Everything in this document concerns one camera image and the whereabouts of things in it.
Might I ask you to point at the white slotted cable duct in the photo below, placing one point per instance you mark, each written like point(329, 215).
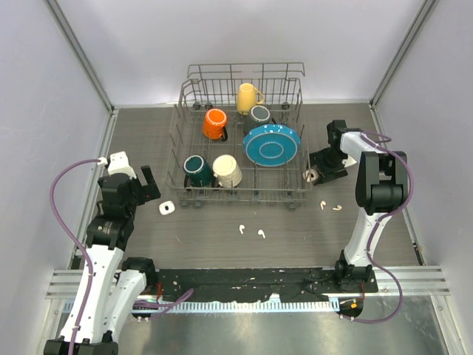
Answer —
point(271, 306)

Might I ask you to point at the orange mug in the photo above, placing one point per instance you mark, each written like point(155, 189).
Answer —
point(214, 124)

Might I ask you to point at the grey wire dish rack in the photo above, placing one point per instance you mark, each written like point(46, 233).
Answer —
point(215, 86)

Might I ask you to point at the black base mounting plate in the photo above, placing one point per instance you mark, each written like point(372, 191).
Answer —
point(250, 285)

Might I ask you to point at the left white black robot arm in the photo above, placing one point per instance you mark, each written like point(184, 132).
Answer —
point(109, 284)

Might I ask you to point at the blue plate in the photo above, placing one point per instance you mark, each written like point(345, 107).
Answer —
point(271, 145)

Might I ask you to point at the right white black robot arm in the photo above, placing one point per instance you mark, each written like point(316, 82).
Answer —
point(381, 190)

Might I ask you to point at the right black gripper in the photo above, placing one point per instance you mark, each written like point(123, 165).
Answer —
point(326, 174)

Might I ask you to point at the cream white mug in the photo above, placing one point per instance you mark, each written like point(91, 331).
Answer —
point(227, 171)

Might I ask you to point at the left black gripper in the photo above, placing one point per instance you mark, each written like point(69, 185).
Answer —
point(148, 192)

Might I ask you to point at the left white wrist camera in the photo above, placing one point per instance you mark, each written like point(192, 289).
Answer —
point(117, 163)

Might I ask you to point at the white charging case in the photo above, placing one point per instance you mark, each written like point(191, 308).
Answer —
point(166, 208)

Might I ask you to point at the dark green mug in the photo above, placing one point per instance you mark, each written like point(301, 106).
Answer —
point(198, 173)

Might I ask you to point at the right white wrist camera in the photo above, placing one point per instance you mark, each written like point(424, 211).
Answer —
point(349, 161)

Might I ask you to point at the yellow mug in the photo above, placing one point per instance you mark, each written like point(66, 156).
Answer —
point(248, 96)

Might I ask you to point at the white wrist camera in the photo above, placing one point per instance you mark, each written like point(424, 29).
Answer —
point(349, 161)
point(117, 163)

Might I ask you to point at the grey mug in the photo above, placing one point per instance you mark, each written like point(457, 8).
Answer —
point(257, 116)

